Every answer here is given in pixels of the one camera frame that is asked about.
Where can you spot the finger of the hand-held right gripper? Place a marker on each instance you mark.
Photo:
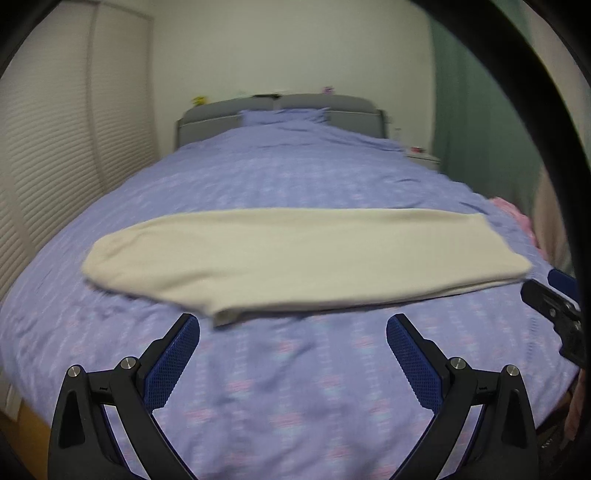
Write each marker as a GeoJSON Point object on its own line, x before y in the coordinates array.
{"type": "Point", "coordinates": [542, 297]}
{"type": "Point", "coordinates": [562, 282]}

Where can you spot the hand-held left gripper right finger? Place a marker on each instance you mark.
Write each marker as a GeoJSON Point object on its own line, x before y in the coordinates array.
{"type": "Point", "coordinates": [414, 364]}

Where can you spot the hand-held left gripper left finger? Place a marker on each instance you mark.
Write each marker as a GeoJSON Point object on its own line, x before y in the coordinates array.
{"type": "Point", "coordinates": [171, 364]}

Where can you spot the cream pants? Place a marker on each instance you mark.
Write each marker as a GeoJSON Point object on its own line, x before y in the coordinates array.
{"type": "Point", "coordinates": [304, 258]}

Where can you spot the beige curtain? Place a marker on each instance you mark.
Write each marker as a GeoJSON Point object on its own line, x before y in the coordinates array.
{"type": "Point", "coordinates": [549, 221]}

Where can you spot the pink cloth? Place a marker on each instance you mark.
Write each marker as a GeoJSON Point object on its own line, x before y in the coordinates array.
{"type": "Point", "coordinates": [515, 217]}

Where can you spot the white nightstand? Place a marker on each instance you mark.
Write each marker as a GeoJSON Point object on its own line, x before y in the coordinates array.
{"type": "Point", "coordinates": [425, 160]}

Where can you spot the bed with purple floral duvet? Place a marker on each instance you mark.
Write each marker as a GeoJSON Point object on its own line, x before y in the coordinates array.
{"type": "Point", "coordinates": [286, 175]}

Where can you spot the white louvered wardrobe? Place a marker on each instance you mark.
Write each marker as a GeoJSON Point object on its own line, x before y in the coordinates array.
{"type": "Point", "coordinates": [51, 152]}

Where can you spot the yellow plush toy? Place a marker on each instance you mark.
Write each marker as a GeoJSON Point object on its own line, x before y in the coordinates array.
{"type": "Point", "coordinates": [199, 100]}

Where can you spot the grey padded headboard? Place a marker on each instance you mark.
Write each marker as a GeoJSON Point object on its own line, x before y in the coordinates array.
{"type": "Point", "coordinates": [351, 106]}

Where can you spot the purple floral pillow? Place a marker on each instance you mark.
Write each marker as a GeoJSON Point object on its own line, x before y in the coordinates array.
{"type": "Point", "coordinates": [281, 115]}

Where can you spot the flat black object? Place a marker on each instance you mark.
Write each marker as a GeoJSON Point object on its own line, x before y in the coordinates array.
{"type": "Point", "coordinates": [267, 96]}

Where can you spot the purple toy figure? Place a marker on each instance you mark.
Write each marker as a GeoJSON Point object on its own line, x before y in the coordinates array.
{"type": "Point", "coordinates": [328, 90]}

